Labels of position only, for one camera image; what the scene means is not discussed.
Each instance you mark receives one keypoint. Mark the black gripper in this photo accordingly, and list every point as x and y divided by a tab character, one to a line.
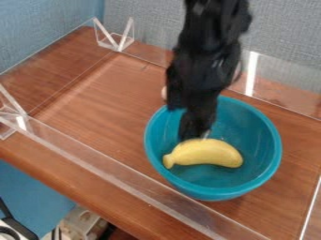
197	74

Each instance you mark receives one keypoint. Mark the yellow toy banana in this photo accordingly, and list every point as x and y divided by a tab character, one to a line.
206	151

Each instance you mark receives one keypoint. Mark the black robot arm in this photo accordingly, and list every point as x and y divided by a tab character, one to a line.
214	25

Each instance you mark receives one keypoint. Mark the white toy object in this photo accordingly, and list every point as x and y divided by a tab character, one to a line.
163	93

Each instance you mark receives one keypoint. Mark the blue plastic bowl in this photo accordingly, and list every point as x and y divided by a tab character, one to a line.
242	127

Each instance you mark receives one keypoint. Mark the clear acrylic back barrier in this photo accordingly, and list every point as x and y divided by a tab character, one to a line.
280	94

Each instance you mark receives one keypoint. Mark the clear acrylic barrier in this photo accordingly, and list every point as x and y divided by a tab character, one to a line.
143	206
280	94

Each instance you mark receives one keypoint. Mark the clear acrylic front barrier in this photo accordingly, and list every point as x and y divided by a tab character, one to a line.
143	206

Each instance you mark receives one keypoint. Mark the white power strip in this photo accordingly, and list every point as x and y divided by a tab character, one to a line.
81	225

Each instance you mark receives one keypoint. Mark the black chair part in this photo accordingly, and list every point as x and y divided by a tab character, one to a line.
12	230

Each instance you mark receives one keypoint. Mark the clear acrylic corner bracket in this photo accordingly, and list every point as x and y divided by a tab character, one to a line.
110	40

